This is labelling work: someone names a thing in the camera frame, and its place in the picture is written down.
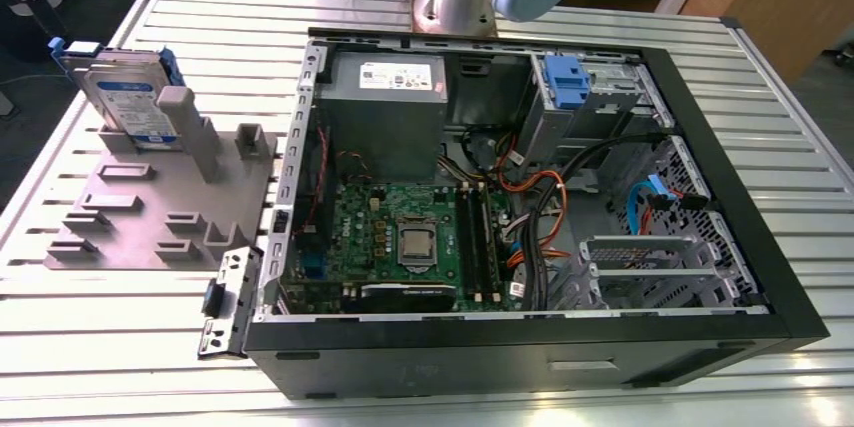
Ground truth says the hard disk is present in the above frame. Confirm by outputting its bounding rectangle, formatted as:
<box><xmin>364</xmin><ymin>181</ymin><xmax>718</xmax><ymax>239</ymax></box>
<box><xmin>49</xmin><ymin>36</ymin><xmax>187</xmax><ymax>153</ymax></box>

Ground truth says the metal disk bay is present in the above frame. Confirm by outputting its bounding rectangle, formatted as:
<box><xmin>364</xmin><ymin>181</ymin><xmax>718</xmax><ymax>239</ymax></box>
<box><xmin>576</xmin><ymin>234</ymin><xmax>768</xmax><ymax>312</ymax></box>

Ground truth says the grey parts rack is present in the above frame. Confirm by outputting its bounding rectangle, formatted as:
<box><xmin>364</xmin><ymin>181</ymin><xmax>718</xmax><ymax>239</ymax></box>
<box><xmin>40</xmin><ymin>85</ymin><xmax>281</xmax><ymax>273</ymax></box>

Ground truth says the grey power supply unit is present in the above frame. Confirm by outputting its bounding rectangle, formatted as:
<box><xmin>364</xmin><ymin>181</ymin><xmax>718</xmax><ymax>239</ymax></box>
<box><xmin>312</xmin><ymin>50</ymin><xmax>450</xmax><ymax>187</ymax></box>

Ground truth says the green motherboard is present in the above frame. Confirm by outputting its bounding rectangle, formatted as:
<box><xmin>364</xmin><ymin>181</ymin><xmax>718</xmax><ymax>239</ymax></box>
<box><xmin>283</xmin><ymin>180</ymin><xmax>526</xmax><ymax>313</ymax></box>

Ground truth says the CPU socket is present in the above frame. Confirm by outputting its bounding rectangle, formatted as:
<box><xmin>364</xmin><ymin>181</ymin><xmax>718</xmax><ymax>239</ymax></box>
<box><xmin>394</xmin><ymin>215</ymin><xmax>440</xmax><ymax>274</ymax></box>

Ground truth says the silver CPU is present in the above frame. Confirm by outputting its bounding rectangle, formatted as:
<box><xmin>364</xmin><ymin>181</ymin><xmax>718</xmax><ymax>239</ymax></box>
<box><xmin>402</xmin><ymin>229</ymin><xmax>434</xmax><ymax>259</ymax></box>

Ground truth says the black graphics card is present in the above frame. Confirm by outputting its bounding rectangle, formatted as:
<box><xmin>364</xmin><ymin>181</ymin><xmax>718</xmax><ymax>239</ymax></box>
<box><xmin>337</xmin><ymin>280</ymin><xmax>460</xmax><ymax>314</ymax></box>

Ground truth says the blue plastic bay latch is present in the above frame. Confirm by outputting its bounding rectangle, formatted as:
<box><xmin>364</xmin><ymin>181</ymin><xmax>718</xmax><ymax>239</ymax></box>
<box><xmin>542</xmin><ymin>54</ymin><xmax>594</xmax><ymax>111</ymax></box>

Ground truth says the black RAM slot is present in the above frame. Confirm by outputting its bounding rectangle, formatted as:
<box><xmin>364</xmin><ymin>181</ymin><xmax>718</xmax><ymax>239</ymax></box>
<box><xmin>458</xmin><ymin>181</ymin><xmax>483</xmax><ymax>304</ymax></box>
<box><xmin>478</xmin><ymin>181</ymin><xmax>506</xmax><ymax>304</ymax></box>

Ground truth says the metal optical drive cage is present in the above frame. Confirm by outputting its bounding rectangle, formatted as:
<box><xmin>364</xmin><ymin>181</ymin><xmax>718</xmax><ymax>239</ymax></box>
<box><xmin>518</xmin><ymin>50</ymin><xmax>674</xmax><ymax>171</ymax></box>

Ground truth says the black open PC case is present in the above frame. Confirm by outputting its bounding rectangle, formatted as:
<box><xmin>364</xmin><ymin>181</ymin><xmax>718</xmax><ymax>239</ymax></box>
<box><xmin>240</xmin><ymin>25</ymin><xmax>833</xmax><ymax>401</ymax></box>

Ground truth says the thin red twisted wire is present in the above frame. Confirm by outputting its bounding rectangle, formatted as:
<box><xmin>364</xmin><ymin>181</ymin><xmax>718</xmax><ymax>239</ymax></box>
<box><xmin>311</xmin><ymin>122</ymin><xmax>333</xmax><ymax>238</ymax></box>

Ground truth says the metal expansion slot retainer bracket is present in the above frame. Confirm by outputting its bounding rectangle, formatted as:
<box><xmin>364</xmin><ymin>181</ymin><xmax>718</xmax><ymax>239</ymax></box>
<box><xmin>196</xmin><ymin>245</ymin><xmax>263</xmax><ymax>361</ymax></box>

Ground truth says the orange power wire bundle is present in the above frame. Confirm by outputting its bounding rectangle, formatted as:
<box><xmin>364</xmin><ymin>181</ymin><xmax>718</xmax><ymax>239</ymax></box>
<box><xmin>496</xmin><ymin>170</ymin><xmax>575</xmax><ymax>271</ymax></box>

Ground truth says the thick black cable bundle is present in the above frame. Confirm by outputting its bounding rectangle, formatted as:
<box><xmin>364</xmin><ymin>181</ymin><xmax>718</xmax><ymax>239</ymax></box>
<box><xmin>519</xmin><ymin>130</ymin><xmax>672</xmax><ymax>312</ymax></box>

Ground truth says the blue data wire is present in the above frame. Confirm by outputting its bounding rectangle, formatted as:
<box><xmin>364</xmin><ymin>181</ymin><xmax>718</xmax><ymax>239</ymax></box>
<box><xmin>624</xmin><ymin>173</ymin><xmax>674</xmax><ymax>238</ymax></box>

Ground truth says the red wire with black plug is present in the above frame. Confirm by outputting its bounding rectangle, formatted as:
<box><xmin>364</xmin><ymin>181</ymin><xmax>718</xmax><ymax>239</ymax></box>
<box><xmin>656</xmin><ymin>189</ymin><xmax>710</xmax><ymax>211</ymax></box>

